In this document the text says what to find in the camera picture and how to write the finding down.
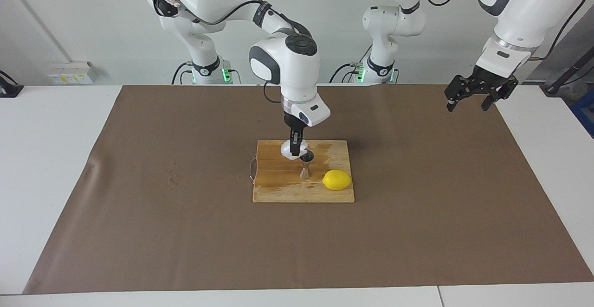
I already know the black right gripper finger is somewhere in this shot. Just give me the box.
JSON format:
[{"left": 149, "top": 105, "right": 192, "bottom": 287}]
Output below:
[{"left": 289, "top": 128, "right": 305, "bottom": 157}]

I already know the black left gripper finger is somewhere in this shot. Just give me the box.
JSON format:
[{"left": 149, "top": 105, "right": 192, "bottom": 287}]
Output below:
[
  {"left": 481, "top": 78, "right": 520, "bottom": 112},
  {"left": 444, "top": 77, "right": 479, "bottom": 112}
]

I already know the clear crinkled plastic cup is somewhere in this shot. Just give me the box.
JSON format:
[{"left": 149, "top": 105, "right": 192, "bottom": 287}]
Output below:
[{"left": 280, "top": 140, "right": 309, "bottom": 161}]

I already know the steel double jigger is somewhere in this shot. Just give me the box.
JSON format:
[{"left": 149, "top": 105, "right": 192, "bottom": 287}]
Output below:
[{"left": 298, "top": 149, "right": 316, "bottom": 179}]

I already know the wooden cutting board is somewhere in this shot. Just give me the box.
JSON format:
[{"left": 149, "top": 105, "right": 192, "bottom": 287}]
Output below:
[{"left": 252, "top": 140, "right": 356, "bottom": 204}]

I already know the yellow lemon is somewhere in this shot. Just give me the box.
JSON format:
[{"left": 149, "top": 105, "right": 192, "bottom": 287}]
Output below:
[{"left": 322, "top": 169, "right": 353, "bottom": 192}]

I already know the black floor stand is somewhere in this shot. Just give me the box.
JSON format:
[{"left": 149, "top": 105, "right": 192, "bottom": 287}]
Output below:
[{"left": 541, "top": 47, "right": 594, "bottom": 96}]

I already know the blue crate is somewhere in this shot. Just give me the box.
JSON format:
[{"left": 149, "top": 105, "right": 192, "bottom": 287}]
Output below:
[{"left": 571, "top": 89, "right": 594, "bottom": 139}]

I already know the brown paper table mat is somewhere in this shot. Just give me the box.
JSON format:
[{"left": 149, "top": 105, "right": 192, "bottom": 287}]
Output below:
[{"left": 23, "top": 84, "right": 594, "bottom": 295}]

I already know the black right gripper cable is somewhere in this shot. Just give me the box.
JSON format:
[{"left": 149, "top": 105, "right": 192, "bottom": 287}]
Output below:
[{"left": 263, "top": 82, "right": 282, "bottom": 104}]

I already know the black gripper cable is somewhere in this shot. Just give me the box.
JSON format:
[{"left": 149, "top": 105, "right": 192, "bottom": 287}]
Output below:
[
  {"left": 417, "top": 0, "right": 589, "bottom": 62},
  {"left": 263, "top": 82, "right": 282, "bottom": 104}
]

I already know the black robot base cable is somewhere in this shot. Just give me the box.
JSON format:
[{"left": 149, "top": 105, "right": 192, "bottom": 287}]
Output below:
[
  {"left": 170, "top": 61, "right": 195, "bottom": 85},
  {"left": 329, "top": 45, "right": 373, "bottom": 84}
]

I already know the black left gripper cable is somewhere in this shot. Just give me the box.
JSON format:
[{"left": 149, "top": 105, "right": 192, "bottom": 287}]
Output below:
[{"left": 417, "top": 0, "right": 589, "bottom": 62}]

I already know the white wall socket box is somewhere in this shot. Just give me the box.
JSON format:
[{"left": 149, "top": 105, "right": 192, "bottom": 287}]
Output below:
[{"left": 47, "top": 61, "right": 97, "bottom": 85}]

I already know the black desk clamp mount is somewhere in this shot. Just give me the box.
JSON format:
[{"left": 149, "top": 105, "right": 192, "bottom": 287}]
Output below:
[{"left": 0, "top": 69, "right": 24, "bottom": 98}]

